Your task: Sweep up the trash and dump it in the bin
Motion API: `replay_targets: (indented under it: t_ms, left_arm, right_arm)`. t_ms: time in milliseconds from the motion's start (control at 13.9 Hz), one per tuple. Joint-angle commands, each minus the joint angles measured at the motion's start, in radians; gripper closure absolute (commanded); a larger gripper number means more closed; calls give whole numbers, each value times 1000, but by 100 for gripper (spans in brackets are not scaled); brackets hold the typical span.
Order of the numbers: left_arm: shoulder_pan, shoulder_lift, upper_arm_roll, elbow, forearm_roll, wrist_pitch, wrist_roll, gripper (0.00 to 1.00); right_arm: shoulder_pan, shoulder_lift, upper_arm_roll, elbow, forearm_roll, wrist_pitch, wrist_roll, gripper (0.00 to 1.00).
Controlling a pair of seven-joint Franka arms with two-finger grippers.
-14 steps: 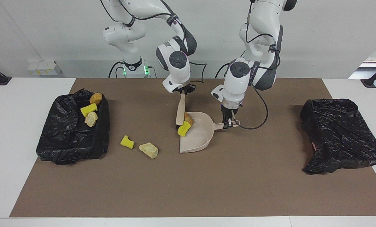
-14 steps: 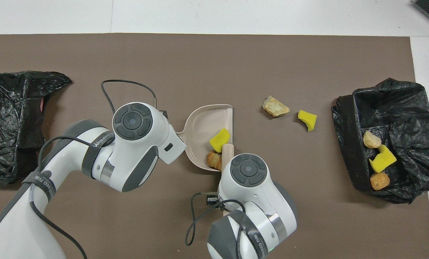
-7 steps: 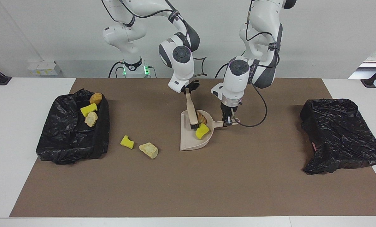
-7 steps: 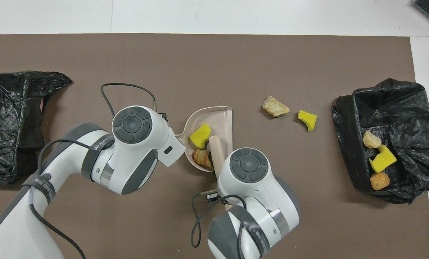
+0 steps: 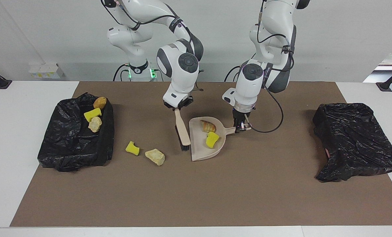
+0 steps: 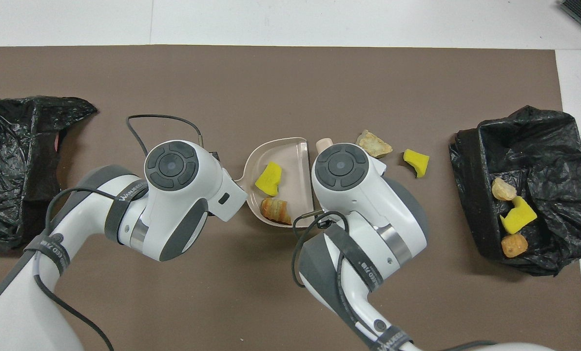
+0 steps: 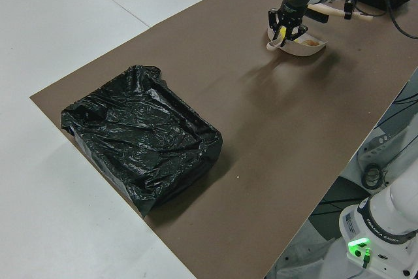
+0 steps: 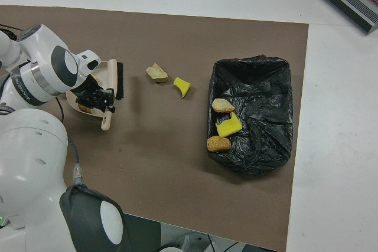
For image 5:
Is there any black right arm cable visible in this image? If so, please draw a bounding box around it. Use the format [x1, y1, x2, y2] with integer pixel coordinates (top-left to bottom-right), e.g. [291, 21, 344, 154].
[101, 0, 205, 92]

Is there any black left base cable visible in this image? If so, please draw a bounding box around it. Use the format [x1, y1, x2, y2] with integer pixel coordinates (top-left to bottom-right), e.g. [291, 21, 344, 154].
[224, 64, 246, 82]

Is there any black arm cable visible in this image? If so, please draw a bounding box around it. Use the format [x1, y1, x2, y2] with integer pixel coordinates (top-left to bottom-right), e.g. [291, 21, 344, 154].
[101, 0, 205, 92]
[247, 0, 297, 134]

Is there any black bag lined bin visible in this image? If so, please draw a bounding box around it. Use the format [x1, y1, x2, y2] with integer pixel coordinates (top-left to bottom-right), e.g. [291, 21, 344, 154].
[312, 102, 392, 183]
[37, 92, 115, 172]

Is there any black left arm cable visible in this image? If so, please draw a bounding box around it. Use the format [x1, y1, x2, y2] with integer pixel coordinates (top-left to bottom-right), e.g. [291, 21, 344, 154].
[247, 0, 297, 134]

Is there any orange sponge piece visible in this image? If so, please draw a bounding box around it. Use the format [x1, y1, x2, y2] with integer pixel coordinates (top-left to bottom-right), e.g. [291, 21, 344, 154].
[93, 96, 107, 110]

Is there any brown table mat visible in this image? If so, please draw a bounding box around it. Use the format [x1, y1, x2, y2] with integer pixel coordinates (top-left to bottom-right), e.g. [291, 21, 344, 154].
[10, 81, 392, 227]

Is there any black base cable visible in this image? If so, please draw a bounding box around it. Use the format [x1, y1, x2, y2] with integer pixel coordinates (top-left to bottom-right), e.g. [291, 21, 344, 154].
[224, 64, 246, 82]
[113, 64, 131, 82]

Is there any large pale foam chunk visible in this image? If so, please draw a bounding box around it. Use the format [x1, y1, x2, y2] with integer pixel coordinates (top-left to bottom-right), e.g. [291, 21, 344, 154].
[145, 148, 166, 166]

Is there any notched yellow sponge piece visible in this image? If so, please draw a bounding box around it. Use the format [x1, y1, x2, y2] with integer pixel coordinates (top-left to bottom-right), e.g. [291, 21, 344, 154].
[125, 141, 140, 156]

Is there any white wall socket box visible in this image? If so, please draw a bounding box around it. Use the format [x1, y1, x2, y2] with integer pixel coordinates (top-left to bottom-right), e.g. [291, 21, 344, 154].
[29, 63, 65, 79]

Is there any black right base cable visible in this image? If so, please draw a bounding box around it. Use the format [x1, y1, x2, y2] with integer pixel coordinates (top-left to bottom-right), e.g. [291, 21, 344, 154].
[113, 64, 131, 82]

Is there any beige plastic dustpan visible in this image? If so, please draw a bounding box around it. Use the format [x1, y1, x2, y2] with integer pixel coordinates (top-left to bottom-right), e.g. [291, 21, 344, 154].
[188, 117, 252, 162]

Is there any beige hand brush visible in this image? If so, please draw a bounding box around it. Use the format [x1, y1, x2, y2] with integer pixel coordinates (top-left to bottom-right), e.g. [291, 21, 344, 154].
[174, 109, 191, 151]

